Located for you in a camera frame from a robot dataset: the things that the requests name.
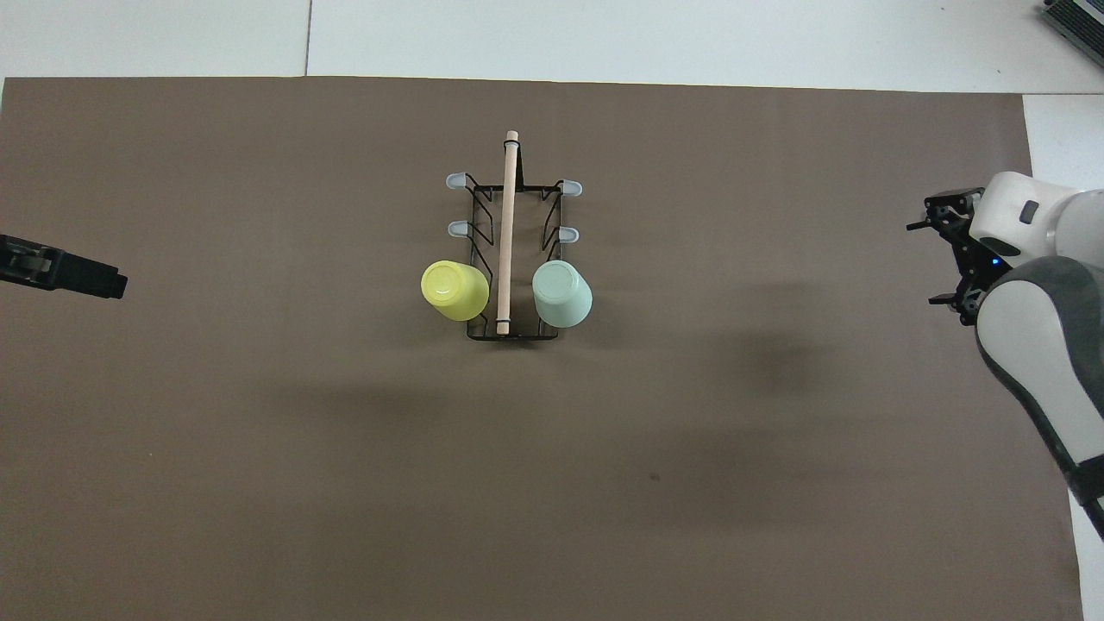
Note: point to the brown table mat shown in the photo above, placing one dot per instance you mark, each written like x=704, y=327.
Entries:
x=345, y=431

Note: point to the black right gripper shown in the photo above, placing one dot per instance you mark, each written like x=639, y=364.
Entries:
x=981, y=267

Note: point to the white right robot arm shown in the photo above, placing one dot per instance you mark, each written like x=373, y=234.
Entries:
x=1035, y=345

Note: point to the grey ribbed device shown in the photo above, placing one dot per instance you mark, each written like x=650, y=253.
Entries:
x=1082, y=15

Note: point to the yellow plastic cup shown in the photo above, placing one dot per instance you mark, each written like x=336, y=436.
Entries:
x=453, y=289

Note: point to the green plastic cup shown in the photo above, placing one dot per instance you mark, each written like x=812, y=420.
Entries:
x=561, y=293

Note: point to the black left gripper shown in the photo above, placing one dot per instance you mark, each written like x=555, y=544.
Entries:
x=26, y=260

